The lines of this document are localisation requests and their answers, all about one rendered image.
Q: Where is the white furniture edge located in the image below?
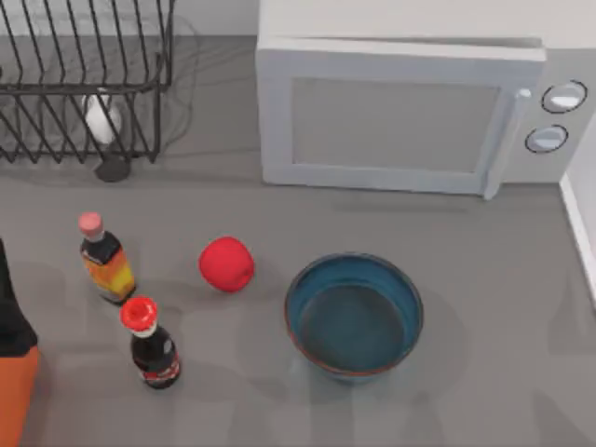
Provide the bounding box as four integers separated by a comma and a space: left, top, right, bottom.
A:
558, 133, 596, 312

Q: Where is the pale microwave oven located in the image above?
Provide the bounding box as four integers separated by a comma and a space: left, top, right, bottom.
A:
254, 0, 596, 202

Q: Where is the dark bottle with red cap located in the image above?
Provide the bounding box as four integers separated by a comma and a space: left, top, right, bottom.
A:
118, 295, 183, 391

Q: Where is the pale microwave door handle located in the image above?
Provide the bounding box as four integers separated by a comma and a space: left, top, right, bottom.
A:
482, 88, 533, 202

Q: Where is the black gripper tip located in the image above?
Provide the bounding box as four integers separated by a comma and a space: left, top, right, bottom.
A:
0, 237, 39, 359

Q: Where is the large microwave knob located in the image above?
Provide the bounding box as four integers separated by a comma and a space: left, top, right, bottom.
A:
540, 79, 589, 115

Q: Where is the dark bottle with pink cap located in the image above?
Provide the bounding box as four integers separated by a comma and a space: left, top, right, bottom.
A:
77, 211, 138, 306

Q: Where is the red apple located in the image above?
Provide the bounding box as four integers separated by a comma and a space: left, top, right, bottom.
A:
197, 236, 256, 294

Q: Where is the black wire dish rack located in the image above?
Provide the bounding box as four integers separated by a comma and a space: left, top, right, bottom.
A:
0, 0, 178, 165

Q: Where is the blue bowl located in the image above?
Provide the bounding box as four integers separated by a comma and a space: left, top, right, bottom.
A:
284, 252, 425, 386

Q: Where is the white glass with dark foot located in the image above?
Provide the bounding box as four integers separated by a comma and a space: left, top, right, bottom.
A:
82, 87, 133, 183

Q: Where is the pale microwave door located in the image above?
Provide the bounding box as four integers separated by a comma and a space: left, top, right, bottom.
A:
255, 36, 548, 199

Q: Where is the small microwave knob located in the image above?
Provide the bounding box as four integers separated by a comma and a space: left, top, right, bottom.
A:
524, 124, 570, 155

